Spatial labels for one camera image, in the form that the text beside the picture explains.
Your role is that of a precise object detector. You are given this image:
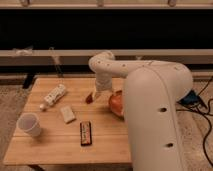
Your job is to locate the blue power adapter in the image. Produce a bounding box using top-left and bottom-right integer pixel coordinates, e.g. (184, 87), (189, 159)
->
(180, 90), (199, 105)

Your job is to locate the red pepper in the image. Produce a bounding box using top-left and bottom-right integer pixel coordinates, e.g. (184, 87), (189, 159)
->
(85, 93), (94, 104)

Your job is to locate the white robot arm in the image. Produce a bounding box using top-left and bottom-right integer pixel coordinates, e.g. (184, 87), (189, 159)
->
(89, 51), (193, 171)

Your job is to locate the black cable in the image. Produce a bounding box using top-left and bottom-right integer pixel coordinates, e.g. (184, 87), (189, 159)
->
(175, 75), (213, 168)

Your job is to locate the white wall rail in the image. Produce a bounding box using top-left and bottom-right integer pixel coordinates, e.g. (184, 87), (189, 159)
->
(0, 49), (213, 66)

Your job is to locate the white sponge block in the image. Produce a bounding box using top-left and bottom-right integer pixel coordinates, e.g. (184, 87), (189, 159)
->
(60, 106), (76, 124)

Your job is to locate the clear plastic cup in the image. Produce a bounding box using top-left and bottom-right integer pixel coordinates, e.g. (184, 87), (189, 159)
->
(17, 113), (42, 137)

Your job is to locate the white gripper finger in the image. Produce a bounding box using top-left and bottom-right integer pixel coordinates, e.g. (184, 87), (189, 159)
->
(93, 91), (101, 100)

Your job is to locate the black candy bar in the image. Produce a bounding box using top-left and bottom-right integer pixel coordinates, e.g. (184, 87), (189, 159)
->
(80, 121), (92, 146)

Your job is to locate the orange bowl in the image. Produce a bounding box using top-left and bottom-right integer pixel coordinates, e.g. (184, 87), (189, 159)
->
(108, 90), (124, 118)

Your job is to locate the wooden table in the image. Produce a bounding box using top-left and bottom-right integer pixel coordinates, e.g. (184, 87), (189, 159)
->
(3, 78), (131, 169)

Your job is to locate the white plastic bottle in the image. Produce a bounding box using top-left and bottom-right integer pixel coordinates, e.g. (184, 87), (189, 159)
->
(39, 84), (67, 111)

